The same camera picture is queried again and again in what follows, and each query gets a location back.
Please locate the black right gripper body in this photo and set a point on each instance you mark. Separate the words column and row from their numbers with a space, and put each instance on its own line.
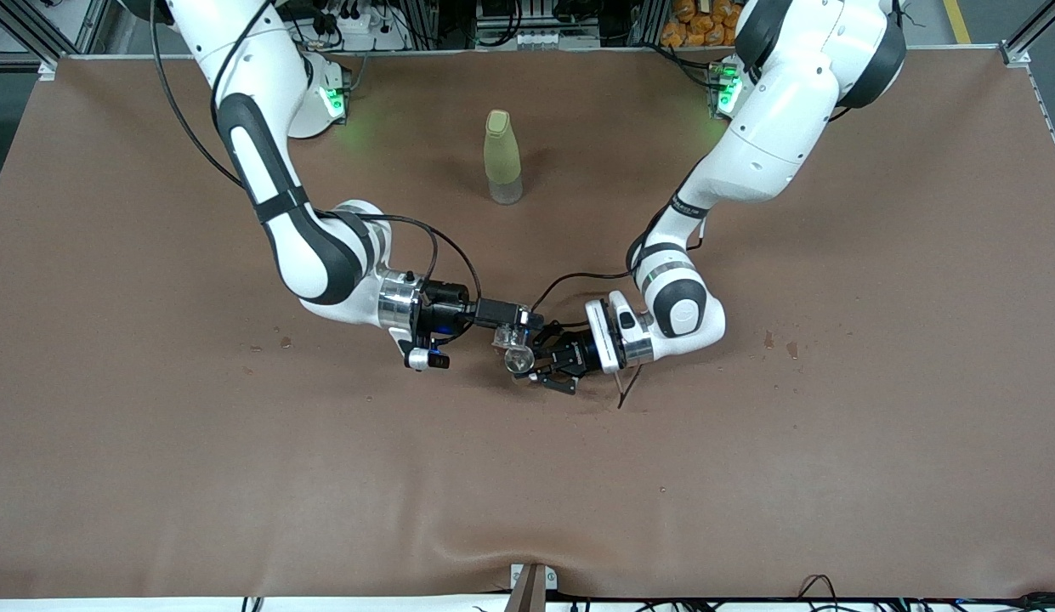
column 447, row 298

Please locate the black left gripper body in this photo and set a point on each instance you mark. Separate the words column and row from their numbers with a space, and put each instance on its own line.
column 575, row 352

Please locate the small clear glass cup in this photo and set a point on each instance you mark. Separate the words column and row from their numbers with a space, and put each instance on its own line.
column 508, row 337

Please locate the clear stemmed glass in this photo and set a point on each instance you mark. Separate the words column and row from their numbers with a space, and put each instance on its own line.
column 520, row 361

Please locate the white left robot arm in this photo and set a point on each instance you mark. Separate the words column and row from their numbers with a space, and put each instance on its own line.
column 774, row 144

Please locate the brown table cover sheet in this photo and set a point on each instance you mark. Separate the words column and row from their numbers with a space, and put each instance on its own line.
column 527, row 493

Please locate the green bottle with clear base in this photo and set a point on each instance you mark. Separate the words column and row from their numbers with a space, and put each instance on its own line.
column 502, row 153

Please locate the white power strip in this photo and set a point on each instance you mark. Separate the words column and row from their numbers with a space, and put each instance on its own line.
column 365, row 21

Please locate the orange packaged snacks pile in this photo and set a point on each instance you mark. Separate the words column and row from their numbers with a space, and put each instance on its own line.
column 689, row 25

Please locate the metal table edge bracket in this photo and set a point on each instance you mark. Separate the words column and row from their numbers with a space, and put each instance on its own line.
column 551, row 578

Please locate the dark brown support post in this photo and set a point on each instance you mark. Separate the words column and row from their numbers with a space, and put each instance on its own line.
column 527, row 595

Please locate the aluminium frame profile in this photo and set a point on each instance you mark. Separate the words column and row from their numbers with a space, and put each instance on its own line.
column 1016, row 53
column 8, row 59

